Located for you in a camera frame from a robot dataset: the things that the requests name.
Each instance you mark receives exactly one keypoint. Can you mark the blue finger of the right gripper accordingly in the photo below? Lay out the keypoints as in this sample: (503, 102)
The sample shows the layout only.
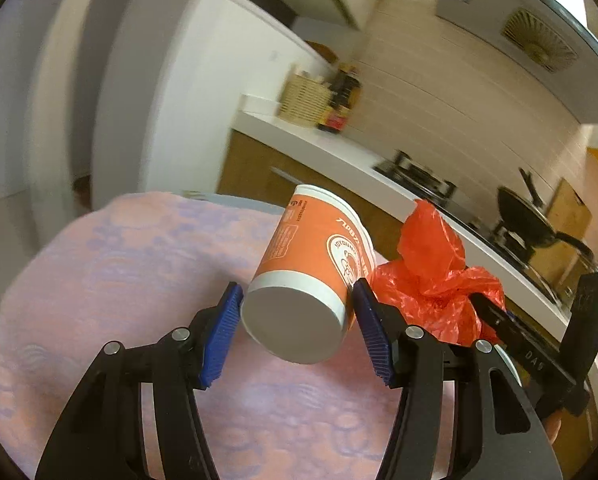
(495, 317)

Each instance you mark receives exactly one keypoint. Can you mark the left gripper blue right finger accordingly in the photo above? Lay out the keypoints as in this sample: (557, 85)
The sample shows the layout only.
(376, 340)

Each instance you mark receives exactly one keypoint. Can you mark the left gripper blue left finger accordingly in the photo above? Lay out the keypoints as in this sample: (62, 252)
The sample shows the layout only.
(217, 327)

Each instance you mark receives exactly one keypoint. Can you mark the red plastic bag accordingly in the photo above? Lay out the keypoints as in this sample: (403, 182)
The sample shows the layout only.
(430, 283)

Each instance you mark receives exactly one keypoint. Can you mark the orange paper cup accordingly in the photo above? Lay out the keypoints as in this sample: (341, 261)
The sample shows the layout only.
(296, 305)

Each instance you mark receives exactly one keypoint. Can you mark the light blue trash basket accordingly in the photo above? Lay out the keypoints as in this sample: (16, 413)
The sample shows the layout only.
(508, 362)

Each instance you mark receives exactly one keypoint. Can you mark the person's right hand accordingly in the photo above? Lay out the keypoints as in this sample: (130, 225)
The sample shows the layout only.
(552, 425)

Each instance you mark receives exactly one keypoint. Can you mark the wooden cutting board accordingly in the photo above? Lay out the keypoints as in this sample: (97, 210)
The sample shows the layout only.
(567, 213)

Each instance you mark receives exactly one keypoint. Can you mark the black frying pan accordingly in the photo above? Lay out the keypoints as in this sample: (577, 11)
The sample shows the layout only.
(523, 227)

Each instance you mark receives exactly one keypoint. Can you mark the black gas stove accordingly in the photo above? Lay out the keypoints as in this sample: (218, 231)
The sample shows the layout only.
(424, 184)

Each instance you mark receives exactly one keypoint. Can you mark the beige woven basket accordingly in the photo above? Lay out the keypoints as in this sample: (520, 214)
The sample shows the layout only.
(304, 98)

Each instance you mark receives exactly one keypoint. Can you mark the dark sauce bottle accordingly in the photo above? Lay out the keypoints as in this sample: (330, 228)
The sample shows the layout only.
(335, 113)

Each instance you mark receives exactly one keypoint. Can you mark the range hood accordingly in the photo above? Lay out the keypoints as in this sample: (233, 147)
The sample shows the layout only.
(544, 38)

